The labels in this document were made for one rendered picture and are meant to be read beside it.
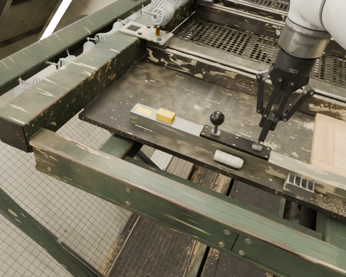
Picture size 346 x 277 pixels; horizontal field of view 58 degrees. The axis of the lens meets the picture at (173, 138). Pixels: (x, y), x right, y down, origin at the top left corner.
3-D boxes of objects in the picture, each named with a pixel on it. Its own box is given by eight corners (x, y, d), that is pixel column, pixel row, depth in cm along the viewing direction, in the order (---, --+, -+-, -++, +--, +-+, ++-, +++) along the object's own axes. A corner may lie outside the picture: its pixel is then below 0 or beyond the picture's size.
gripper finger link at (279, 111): (291, 72, 67) (297, 73, 67) (274, 113, 74) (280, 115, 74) (289, 80, 64) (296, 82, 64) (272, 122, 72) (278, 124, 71)
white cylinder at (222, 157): (212, 161, 87) (239, 171, 85) (214, 154, 85) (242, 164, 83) (215, 154, 89) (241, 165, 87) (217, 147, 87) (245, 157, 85)
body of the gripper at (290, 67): (275, 51, 60) (260, 91, 66) (319, 64, 58) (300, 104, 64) (280, 37, 65) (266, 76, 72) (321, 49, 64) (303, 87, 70)
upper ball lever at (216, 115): (219, 143, 88) (222, 124, 76) (206, 138, 89) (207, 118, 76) (223, 131, 89) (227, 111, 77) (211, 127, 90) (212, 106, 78)
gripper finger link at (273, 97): (285, 78, 64) (278, 76, 65) (266, 120, 72) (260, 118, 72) (287, 71, 67) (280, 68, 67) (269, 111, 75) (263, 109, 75)
